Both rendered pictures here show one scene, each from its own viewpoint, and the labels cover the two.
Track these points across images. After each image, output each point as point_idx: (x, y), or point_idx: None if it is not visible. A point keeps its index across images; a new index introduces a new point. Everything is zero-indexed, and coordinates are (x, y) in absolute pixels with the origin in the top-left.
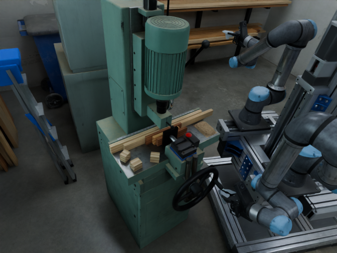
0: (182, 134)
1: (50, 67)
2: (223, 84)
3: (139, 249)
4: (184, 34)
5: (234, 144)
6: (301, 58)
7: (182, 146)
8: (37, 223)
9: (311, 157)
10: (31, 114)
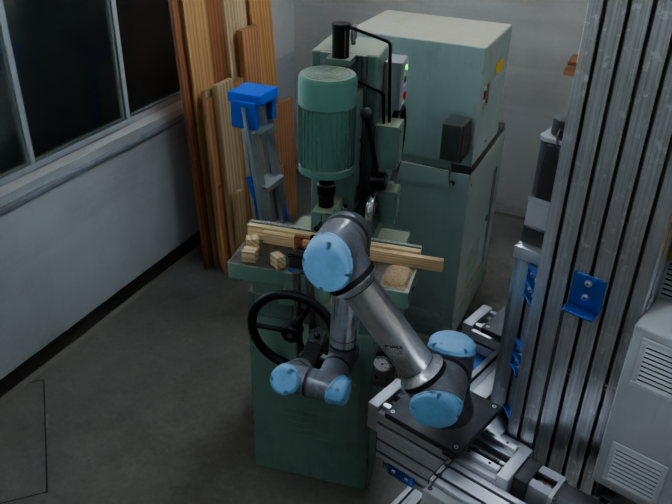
0: None
1: None
2: None
3: (254, 462)
4: (325, 89)
5: (474, 360)
6: None
7: (302, 254)
8: (192, 346)
9: (430, 348)
10: (252, 180)
